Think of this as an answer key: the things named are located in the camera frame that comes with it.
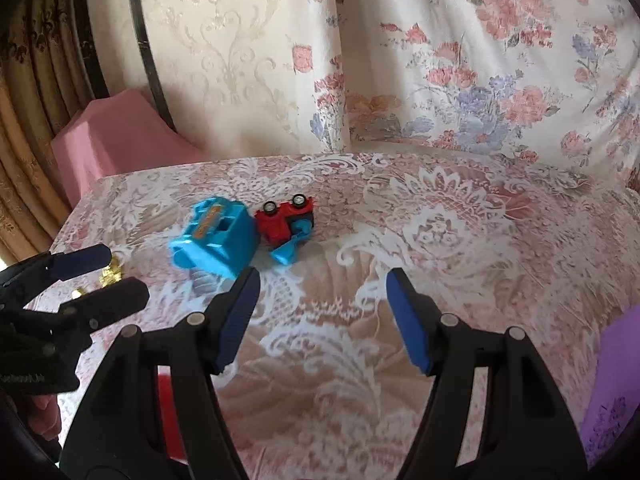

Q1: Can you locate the blue toy truck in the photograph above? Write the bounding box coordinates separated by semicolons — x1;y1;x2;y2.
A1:
168;199;260;296

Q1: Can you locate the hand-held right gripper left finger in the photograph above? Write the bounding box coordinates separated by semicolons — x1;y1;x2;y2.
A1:
59;266;262;480

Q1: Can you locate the purple cardboard box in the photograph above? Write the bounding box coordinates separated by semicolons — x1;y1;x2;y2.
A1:
582;302;640;466

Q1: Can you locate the floral bed sheet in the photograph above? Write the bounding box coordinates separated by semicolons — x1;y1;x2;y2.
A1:
290;0;640;186

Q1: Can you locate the red toy car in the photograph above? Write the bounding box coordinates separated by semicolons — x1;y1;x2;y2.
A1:
254;192;317;267

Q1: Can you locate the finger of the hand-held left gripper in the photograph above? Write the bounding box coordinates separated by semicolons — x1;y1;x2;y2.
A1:
0;244;113;306
0;277;151;356

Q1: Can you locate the gold ornament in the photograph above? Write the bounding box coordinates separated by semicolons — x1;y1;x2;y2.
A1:
70;255;126;301

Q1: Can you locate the red apple toy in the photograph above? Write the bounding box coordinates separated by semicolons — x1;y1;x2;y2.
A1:
157;370;188;461

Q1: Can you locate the pink covered chair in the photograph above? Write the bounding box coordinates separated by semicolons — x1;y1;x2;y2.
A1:
50;89;211;206

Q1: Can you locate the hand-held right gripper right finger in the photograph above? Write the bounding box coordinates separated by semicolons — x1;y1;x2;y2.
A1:
386;267;587;480

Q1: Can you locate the person's left hand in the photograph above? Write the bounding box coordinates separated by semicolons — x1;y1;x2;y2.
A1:
25;392;62;443

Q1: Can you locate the black curved bar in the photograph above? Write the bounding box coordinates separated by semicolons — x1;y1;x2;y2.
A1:
125;0;176;131

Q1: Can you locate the beige patterned curtain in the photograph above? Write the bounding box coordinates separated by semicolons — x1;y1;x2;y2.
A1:
0;0;108;266

